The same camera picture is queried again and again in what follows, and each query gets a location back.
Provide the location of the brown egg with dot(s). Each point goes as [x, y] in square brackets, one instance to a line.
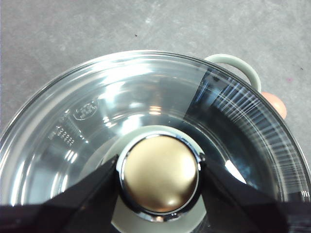
[277, 104]

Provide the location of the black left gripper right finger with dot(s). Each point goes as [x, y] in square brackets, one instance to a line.
[243, 208]

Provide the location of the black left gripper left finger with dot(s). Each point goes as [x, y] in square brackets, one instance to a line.
[73, 208]

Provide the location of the glass lid with green knob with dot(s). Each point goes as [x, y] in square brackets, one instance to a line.
[155, 80]

